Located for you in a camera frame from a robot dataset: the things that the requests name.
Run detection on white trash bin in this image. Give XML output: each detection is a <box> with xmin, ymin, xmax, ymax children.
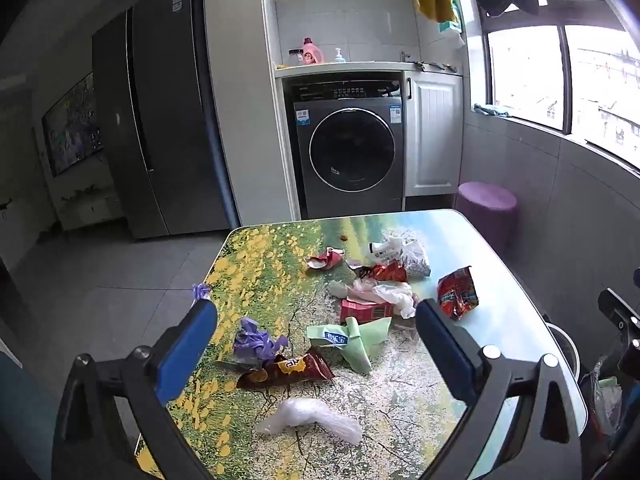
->
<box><xmin>544</xmin><ymin>323</ymin><xmax>582</xmax><ymax>378</ymax></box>

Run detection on light green wrapper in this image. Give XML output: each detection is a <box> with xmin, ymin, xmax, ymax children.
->
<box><xmin>305</xmin><ymin>315</ymin><xmax>393</xmax><ymax>375</ymax></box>

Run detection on large red snack bag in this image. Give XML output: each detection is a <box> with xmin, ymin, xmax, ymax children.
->
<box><xmin>436</xmin><ymin>266</ymin><xmax>480</xmax><ymax>322</ymax></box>

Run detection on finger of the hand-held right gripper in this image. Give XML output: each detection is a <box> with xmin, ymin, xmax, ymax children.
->
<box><xmin>598</xmin><ymin>287</ymin><xmax>640</xmax><ymax>333</ymax></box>

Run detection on purple wrapper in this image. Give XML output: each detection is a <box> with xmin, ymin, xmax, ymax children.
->
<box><xmin>233</xmin><ymin>317</ymin><xmax>289</xmax><ymax>367</ymax></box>

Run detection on white green hanging cloth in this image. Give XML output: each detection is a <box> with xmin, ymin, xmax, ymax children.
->
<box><xmin>437</xmin><ymin>0</ymin><xmax>467</xmax><ymax>48</ymax></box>

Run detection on white tissue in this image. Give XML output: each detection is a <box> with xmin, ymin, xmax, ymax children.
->
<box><xmin>327</xmin><ymin>279</ymin><xmax>418</xmax><ymax>319</ymax></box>

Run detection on grey washing machine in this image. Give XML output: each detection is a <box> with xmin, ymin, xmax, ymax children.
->
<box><xmin>283</xmin><ymin>72</ymin><xmax>406</xmax><ymax>221</ymax></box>

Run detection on white printed plastic bag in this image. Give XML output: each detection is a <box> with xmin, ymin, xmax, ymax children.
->
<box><xmin>369</xmin><ymin>235</ymin><xmax>432</xmax><ymax>279</ymax></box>

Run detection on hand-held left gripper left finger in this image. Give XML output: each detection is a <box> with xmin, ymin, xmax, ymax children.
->
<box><xmin>50</xmin><ymin>299</ymin><xmax>221</xmax><ymax>480</ymax></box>

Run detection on dark refrigerator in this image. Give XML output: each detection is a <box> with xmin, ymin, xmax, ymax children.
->
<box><xmin>91</xmin><ymin>0</ymin><xmax>236</xmax><ymax>240</ymax></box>

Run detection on brown chip bag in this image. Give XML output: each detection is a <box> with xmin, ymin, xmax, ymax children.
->
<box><xmin>235</xmin><ymin>351</ymin><xmax>335</xmax><ymax>390</ymax></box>

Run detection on window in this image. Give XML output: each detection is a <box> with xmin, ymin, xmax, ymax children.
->
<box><xmin>486</xmin><ymin>22</ymin><xmax>640</xmax><ymax>173</ymax></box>

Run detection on red white wrapper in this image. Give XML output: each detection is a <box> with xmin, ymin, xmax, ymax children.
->
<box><xmin>306</xmin><ymin>247</ymin><xmax>347</xmax><ymax>272</ymax></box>

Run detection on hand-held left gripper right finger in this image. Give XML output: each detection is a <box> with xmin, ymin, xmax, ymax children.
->
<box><xmin>415</xmin><ymin>299</ymin><xmax>583</xmax><ymax>480</ymax></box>

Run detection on red paper box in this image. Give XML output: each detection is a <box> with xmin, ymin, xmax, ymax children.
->
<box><xmin>339</xmin><ymin>297</ymin><xmax>395</xmax><ymax>325</ymax></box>

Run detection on white cabinet door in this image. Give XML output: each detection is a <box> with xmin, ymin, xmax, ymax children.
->
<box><xmin>403</xmin><ymin>74</ymin><xmax>464</xmax><ymax>198</ymax></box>

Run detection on small red snack packet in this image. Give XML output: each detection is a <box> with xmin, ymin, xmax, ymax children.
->
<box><xmin>354</xmin><ymin>260</ymin><xmax>409</xmax><ymax>284</ymax></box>

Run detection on framed wall picture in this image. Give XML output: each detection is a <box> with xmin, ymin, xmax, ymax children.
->
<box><xmin>41</xmin><ymin>71</ymin><xmax>105</xmax><ymax>177</ymax></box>

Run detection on clear plastic bag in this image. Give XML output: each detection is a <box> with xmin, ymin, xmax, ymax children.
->
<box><xmin>254</xmin><ymin>397</ymin><xmax>363</xmax><ymax>446</ymax></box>

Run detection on crumpled plastic bags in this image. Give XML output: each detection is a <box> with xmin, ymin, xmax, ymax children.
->
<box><xmin>579</xmin><ymin>357</ymin><xmax>623</xmax><ymax>438</ymax></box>

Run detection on white low cabinet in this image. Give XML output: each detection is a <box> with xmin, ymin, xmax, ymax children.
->
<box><xmin>54</xmin><ymin>184</ymin><xmax>125</xmax><ymax>233</ymax></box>

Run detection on purple round stool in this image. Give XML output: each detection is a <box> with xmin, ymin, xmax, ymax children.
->
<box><xmin>454</xmin><ymin>181</ymin><xmax>518</xmax><ymax>248</ymax></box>

